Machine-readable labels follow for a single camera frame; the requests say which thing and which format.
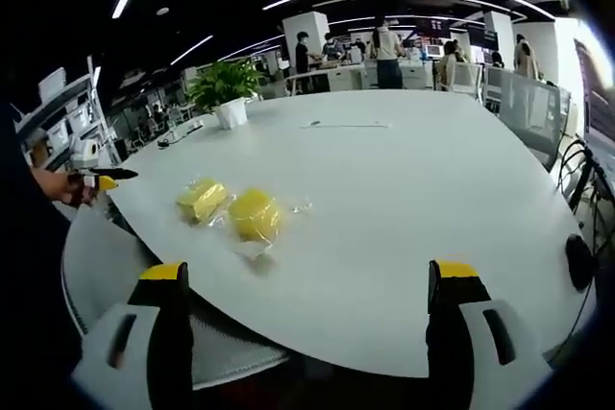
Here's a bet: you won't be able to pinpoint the green potted plant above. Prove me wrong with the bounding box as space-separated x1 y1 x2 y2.
185 57 266 131

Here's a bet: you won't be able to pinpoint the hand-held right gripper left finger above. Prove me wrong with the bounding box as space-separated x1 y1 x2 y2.
71 260 195 410

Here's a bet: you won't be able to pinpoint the black computer mouse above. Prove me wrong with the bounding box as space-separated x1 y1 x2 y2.
564 232 597 292

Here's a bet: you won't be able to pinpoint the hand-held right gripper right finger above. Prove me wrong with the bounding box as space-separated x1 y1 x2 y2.
425 258 554 410

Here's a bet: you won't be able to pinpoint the person's dark sleeve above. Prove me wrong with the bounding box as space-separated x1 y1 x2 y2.
0 102 86 410

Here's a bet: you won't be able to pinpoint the table cable cover plate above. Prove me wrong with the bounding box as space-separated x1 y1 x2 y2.
300 119 393 131

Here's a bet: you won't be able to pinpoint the yellow cake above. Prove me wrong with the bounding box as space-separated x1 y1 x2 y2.
174 177 229 225
227 187 284 244

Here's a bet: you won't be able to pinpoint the black cables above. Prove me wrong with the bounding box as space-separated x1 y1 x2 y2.
556 136 615 257

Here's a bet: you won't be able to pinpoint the white mesh office chair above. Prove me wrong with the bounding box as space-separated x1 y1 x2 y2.
61 203 292 390
497 66 573 172

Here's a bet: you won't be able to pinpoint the white storage shelf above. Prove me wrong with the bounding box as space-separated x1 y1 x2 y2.
12 55 121 172

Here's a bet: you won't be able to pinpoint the person's left hand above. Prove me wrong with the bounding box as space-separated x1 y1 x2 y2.
31 167 101 209

